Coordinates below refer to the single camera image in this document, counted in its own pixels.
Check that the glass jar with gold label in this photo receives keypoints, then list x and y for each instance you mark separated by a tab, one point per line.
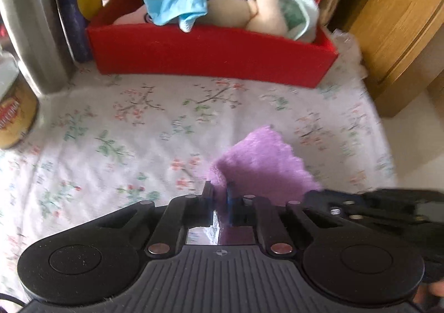
17	115

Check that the beige plush toy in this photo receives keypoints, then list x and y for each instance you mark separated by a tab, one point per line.
267	11

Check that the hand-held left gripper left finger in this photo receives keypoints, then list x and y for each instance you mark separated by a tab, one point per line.
208	195

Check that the blue face mask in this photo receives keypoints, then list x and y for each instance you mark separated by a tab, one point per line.
180	0

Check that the blue drink can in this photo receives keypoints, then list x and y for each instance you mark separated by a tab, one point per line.
73	21

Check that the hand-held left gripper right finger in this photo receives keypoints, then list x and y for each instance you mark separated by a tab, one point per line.
230	202

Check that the floral tablecloth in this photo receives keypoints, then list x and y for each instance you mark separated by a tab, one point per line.
138	132

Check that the wooden cabinet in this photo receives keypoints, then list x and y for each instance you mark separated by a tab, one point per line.
399	21

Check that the stainless steel thermos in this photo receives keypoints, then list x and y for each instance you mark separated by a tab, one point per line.
31	28

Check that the red box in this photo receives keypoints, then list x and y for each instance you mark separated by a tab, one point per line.
208	56

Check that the purple fuzzy cloth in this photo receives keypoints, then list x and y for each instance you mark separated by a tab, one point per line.
263	167

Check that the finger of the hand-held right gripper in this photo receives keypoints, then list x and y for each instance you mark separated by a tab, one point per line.
334	205

